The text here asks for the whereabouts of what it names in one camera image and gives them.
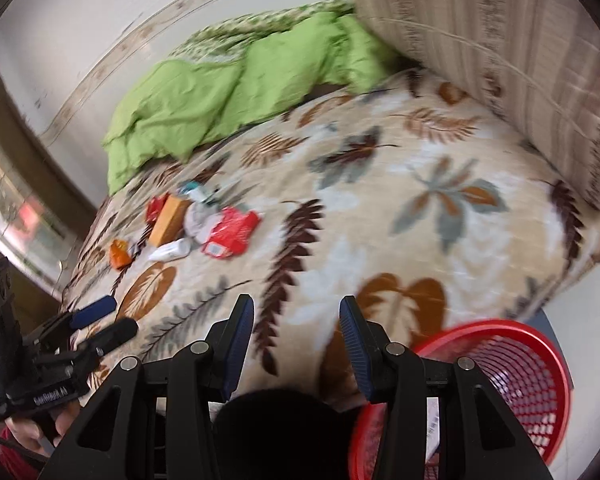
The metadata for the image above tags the white toothpaste tube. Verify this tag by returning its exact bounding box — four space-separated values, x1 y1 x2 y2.
148 237 193 262

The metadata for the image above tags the black plastic bag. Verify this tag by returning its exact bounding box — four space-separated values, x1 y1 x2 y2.
212 389 360 480

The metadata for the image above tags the red plastic trash basket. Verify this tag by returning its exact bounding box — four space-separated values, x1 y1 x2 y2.
349 320 571 479

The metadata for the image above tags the person's left hand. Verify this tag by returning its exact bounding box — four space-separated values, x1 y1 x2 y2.
5 400 81 457

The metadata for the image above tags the orange snack wrapper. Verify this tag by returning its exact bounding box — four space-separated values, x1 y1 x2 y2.
109 238 132 271

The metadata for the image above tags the stained glass wooden door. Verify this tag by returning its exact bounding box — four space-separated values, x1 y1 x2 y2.
0 76 95 332

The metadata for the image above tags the orange cardboard box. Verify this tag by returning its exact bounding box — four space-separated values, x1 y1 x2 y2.
148 195 192 247

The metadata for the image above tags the red crumpled wrapper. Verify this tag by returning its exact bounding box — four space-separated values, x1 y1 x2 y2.
145 193 170 226

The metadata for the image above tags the white crumpled paper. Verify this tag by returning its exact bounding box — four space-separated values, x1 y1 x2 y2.
183 202 222 245

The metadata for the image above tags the red snack bag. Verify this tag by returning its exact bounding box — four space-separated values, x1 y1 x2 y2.
202 207 261 260

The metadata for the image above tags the teal wrapper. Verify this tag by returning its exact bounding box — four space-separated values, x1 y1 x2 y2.
178 180 216 205

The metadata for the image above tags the leaf pattern bed blanket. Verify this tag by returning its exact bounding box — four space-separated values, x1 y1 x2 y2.
62 70 600 406

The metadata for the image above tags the green quilt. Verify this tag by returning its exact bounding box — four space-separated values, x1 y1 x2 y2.
102 0 400 193

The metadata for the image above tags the striped beige cushion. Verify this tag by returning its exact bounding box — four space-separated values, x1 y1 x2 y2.
354 0 600 208

